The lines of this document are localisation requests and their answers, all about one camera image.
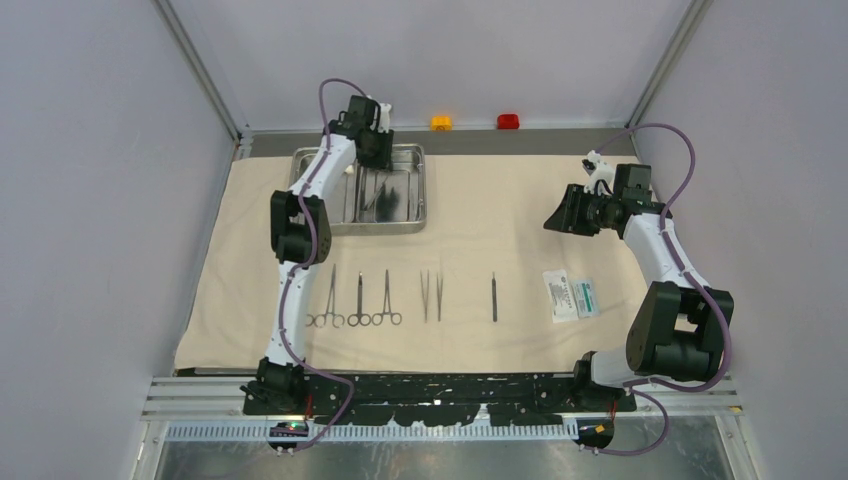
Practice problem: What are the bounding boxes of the steel tray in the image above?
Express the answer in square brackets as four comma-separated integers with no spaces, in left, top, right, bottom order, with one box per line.
[291,148,359,225]
[353,144,426,225]

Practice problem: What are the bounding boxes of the long steel forceps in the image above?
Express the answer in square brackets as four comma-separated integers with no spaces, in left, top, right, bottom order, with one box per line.
[306,266,345,328]

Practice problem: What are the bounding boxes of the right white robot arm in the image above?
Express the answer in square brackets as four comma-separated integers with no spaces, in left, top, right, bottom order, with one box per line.
[543,158,734,411]

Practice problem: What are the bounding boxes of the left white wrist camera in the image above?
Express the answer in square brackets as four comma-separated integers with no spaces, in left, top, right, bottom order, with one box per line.
[376,102,393,133]

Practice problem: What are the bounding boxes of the yellow button block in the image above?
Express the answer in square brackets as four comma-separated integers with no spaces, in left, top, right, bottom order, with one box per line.
[429,115,453,131]

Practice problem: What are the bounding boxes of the green white packet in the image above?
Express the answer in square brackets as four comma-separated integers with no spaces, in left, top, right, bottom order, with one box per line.
[572,278,601,319]

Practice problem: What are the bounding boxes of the steel scalpel handle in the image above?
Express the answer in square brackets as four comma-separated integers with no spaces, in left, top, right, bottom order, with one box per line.
[490,271,498,323]

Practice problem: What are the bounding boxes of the wire mesh steel basket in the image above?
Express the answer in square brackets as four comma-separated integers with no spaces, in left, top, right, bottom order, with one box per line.
[271,135,427,237]

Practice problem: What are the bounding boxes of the beige cloth wrap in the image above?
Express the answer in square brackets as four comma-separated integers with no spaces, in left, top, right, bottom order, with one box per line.
[175,155,647,373]

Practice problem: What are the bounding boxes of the white sterile pouch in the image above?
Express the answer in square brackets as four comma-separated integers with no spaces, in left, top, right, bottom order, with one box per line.
[542,269,579,324]

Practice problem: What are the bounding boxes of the left steel tray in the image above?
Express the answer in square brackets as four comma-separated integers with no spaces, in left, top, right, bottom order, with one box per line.
[291,148,359,225]

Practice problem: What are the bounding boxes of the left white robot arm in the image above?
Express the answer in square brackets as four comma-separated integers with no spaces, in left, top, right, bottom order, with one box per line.
[241,95,394,415]

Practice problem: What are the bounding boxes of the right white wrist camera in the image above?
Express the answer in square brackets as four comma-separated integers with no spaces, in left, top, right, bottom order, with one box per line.
[582,150,615,195]

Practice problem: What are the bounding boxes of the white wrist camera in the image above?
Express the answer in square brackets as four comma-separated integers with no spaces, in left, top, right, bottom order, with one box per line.
[582,150,615,195]
[376,102,393,133]

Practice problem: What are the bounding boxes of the short steel scissors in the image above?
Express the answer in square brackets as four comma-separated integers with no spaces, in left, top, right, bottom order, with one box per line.
[346,273,373,328]

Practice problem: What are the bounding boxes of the red button block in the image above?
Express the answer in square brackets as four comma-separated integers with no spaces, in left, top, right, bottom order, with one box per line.
[496,113,521,130]

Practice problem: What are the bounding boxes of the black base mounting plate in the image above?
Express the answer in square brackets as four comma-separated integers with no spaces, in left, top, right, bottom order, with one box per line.
[241,372,637,429]

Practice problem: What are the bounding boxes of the right steel tray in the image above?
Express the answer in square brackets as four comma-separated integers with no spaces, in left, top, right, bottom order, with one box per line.
[353,144,426,225]

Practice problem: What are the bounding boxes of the steel tweezers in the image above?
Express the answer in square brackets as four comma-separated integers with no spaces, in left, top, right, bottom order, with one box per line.
[362,175,392,212]
[436,272,444,322]
[420,270,430,322]

